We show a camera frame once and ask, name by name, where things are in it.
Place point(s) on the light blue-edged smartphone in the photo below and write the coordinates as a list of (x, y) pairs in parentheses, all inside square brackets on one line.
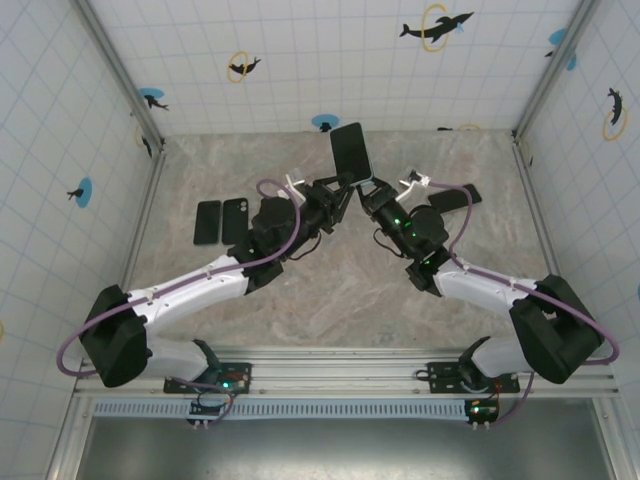
[(350, 150)]

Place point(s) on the black phone case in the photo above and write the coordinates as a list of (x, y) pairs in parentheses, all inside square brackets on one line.
[(235, 222)]

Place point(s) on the dark teal-edged smartphone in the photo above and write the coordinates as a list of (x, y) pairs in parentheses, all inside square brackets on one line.
[(207, 222)]

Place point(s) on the black smartphone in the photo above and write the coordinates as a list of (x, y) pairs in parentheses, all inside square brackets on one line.
[(476, 192)]

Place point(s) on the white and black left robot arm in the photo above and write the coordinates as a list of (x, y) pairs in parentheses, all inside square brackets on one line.
[(190, 300)]

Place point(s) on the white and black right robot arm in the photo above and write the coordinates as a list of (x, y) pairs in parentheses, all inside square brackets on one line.
[(555, 330)]

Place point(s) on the grey metal panel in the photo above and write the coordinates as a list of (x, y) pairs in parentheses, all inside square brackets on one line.
[(350, 450)]

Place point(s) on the aluminium table side rail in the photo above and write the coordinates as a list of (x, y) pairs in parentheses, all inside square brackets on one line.
[(155, 170), (546, 240)]

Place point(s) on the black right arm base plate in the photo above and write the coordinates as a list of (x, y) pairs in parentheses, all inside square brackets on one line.
[(440, 382)]

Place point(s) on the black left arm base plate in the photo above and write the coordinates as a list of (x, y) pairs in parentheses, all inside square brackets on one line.
[(172, 385)]

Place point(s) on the aluminium corner post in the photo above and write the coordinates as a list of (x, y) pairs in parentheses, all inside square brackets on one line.
[(123, 75), (558, 65)]

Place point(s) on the aluminium frame profile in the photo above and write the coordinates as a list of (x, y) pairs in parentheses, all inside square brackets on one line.
[(70, 440), (612, 440)]

